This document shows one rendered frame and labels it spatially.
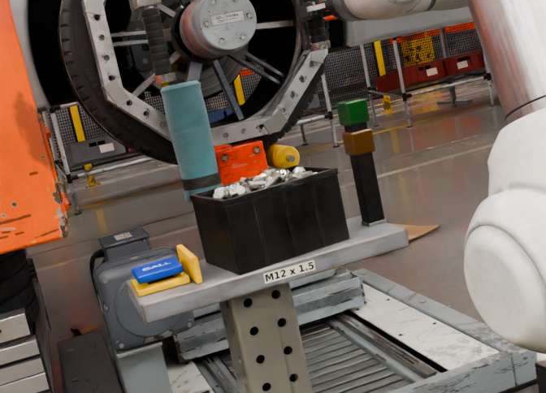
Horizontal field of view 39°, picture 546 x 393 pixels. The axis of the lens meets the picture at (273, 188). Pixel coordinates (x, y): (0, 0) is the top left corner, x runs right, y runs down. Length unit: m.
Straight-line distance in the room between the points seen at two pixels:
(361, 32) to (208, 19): 0.57
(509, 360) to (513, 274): 1.03
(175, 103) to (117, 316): 0.46
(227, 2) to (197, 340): 0.80
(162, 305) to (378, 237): 0.35
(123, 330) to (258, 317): 0.48
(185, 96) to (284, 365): 0.67
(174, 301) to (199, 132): 0.61
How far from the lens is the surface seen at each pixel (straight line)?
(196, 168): 1.66
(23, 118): 1.38
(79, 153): 5.40
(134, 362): 1.68
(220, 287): 1.13
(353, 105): 1.24
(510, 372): 1.66
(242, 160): 1.81
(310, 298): 1.95
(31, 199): 1.38
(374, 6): 1.31
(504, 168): 0.67
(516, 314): 0.64
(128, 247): 1.73
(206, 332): 1.89
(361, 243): 1.20
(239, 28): 1.67
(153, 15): 1.56
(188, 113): 1.65
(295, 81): 1.85
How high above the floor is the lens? 0.75
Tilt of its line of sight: 9 degrees down
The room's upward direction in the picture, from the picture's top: 12 degrees counter-clockwise
